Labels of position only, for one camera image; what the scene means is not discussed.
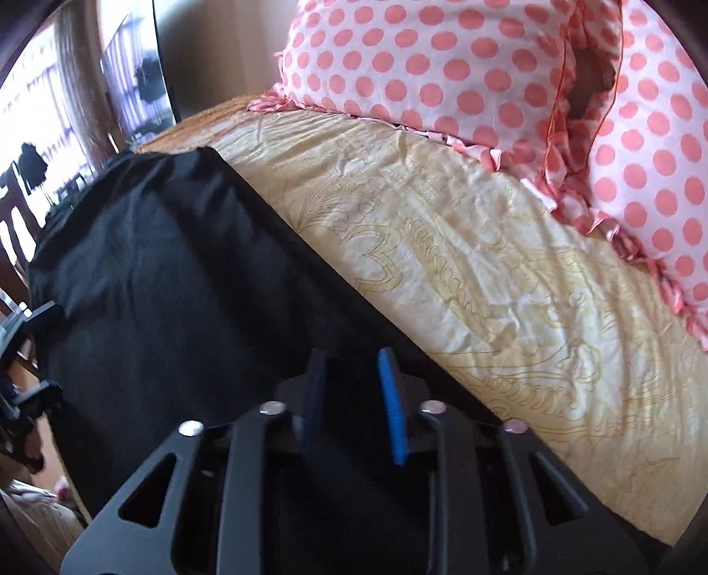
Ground wooden chair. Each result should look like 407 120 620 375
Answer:
0 185 42 311

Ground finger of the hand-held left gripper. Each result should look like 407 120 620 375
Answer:
0 301 63 355
0 378 64 421

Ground light curtain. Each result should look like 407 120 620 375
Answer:
52 0 119 167

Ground dark flat screen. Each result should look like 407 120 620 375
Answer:
100 22 181 146

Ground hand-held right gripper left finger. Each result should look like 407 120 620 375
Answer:
62 348 328 575

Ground pink polka dot pillow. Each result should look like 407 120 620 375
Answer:
545 0 708 353
247 0 626 169

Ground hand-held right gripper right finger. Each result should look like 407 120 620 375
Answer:
377 347 649 575

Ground black pants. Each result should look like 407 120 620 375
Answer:
27 146 673 575

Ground yellow patterned bed sheet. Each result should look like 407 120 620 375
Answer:
135 93 708 545

